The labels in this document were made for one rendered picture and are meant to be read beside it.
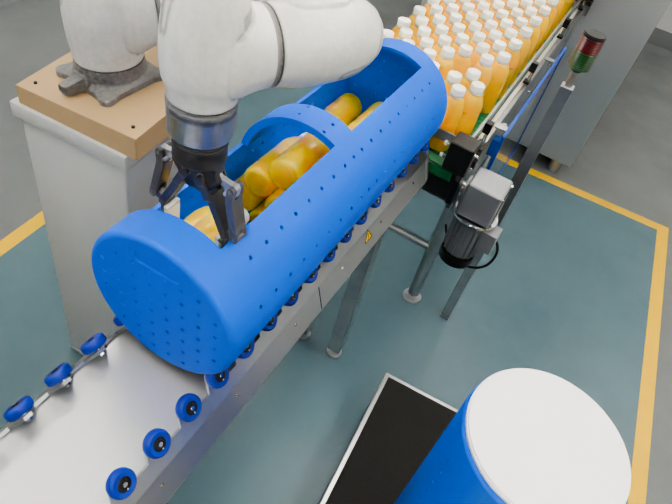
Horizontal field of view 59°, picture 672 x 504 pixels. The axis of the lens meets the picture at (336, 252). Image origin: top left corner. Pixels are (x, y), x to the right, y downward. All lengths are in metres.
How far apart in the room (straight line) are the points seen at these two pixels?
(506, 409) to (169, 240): 0.61
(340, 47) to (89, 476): 0.72
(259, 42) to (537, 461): 0.74
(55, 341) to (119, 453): 1.30
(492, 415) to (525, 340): 1.60
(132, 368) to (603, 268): 2.50
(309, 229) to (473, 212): 0.88
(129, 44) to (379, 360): 1.46
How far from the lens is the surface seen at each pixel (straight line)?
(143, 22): 1.39
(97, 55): 1.41
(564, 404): 1.13
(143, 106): 1.43
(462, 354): 2.46
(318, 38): 0.76
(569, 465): 1.07
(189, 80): 0.72
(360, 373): 2.26
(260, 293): 0.92
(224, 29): 0.69
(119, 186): 1.47
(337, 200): 1.07
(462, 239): 1.88
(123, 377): 1.10
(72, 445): 1.05
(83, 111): 1.43
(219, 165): 0.82
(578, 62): 1.84
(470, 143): 1.65
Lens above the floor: 1.86
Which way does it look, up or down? 45 degrees down
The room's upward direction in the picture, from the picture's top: 16 degrees clockwise
